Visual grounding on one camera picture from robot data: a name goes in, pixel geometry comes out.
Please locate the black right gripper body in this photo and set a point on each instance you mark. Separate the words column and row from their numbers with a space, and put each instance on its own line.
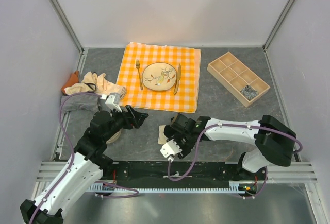
column 186, row 143

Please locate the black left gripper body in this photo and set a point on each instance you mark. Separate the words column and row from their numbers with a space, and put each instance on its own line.
column 120, row 120

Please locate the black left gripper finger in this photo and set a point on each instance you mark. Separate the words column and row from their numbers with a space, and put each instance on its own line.
column 134, row 116
column 134, row 123

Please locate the black cream garment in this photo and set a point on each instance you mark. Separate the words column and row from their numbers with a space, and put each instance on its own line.
column 164, row 134

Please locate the grey striped underwear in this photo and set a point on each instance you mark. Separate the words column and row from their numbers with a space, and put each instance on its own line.
column 249, row 93

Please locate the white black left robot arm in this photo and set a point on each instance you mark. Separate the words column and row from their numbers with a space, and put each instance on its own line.
column 86, row 165

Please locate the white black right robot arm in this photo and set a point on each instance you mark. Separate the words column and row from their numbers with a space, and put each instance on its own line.
column 274, row 143

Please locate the beige ceramic bowl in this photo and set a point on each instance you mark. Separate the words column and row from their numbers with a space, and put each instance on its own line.
column 114, row 137

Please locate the orange checkered tablecloth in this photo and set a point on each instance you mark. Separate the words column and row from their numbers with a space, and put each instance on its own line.
column 186, row 98

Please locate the grey striped garment pile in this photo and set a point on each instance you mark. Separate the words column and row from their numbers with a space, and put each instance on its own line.
column 81, row 101

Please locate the bird pattern ceramic plate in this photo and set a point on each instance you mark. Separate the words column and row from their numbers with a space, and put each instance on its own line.
column 159, row 76

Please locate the cream cloth garment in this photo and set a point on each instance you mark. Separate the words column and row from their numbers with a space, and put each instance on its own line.
column 94, row 83

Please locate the gold fork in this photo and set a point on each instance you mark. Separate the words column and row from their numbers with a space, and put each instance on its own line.
column 137, row 64

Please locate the gold table knife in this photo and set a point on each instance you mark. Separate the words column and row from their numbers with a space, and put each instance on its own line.
column 179, row 74

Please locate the orange cloth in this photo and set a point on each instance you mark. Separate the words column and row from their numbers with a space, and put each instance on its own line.
column 73, row 79

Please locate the wooden compartment tray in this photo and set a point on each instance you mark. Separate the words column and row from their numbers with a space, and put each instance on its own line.
column 235, row 75

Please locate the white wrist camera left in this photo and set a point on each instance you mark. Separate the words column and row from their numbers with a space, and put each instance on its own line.
column 112, row 102

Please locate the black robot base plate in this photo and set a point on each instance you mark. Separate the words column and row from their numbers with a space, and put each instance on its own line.
column 154, row 174

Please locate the white cable duct strip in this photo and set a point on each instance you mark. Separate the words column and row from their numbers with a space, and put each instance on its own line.
column 233, row 188

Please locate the left aluminium frame post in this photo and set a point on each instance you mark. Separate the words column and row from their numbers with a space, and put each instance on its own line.
column 67, row 25

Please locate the grey aluminium frame post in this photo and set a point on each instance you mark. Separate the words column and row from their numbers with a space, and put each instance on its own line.
column 280, row 20

